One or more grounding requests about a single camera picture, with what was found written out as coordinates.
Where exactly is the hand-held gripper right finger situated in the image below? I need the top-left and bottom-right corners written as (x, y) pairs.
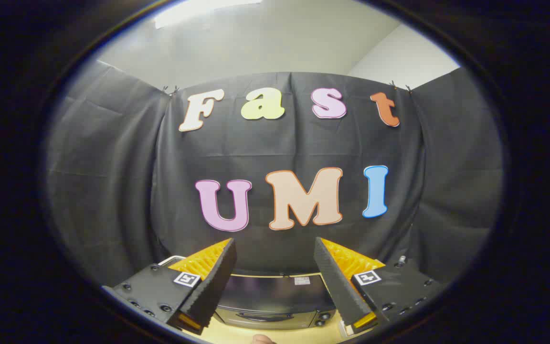
top-left (313, 236), bottom-right (448, 337)

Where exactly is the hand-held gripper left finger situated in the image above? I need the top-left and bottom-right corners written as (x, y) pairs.
top-left (102, 237), bottom-right (238, 335)

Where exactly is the black toaster oven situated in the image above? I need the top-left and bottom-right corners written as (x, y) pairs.
top-left (214, 271), bottom-right (338, 331)

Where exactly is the black backdrop cloth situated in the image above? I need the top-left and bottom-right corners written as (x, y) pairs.
top-left (46, 60), bottom-right (504, 297)

